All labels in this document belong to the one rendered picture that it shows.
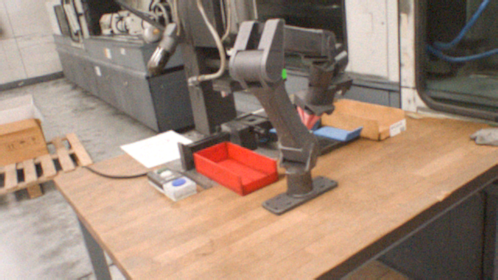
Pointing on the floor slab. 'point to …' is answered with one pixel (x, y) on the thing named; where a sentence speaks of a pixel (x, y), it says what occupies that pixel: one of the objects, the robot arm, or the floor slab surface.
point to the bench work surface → (86, 197)
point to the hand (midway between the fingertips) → (307, 127)
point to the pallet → (46, 166)
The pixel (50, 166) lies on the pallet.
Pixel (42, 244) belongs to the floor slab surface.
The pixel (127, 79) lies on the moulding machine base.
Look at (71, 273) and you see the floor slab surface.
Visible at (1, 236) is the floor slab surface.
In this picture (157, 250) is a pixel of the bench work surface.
